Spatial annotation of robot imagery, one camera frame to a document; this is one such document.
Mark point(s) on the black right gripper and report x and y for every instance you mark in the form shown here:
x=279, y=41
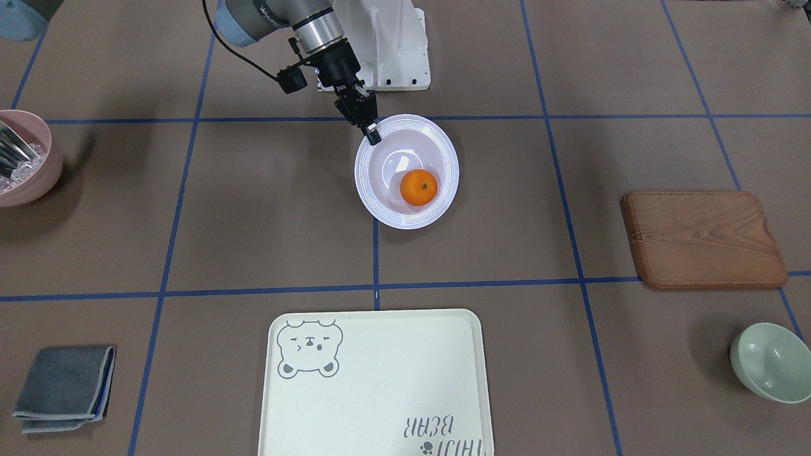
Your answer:
x=335, y=68

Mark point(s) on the white round plate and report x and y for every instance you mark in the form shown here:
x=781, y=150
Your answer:
x=408, y=142

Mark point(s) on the orange mandarin fruit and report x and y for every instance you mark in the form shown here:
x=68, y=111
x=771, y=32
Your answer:
x=418, y=187

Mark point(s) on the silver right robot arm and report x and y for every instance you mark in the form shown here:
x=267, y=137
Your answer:
x=318, y=41

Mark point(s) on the cream bear serving tray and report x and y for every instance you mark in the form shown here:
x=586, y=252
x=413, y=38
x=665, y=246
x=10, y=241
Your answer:
x=381, y=382

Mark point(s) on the brown wooden cutting board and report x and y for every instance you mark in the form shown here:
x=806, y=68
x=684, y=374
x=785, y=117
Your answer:
x=702, y=240

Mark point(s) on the pink bowl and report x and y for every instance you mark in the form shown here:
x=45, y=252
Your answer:
x=42, y=175

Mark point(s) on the clear ice cubes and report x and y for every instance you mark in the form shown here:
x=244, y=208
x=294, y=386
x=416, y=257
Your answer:
x=16, y=172

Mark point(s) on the metal scoop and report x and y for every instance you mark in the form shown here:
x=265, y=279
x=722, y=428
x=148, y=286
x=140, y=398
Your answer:
x=15, y=152

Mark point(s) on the folded grey cloth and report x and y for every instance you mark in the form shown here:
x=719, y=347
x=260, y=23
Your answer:
x=66, y=388

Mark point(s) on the mint green bowl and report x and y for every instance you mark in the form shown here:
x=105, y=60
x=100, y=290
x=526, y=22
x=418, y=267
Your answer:
x=772, y=362

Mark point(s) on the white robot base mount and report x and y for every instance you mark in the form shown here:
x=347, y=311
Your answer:
x=389, y=39

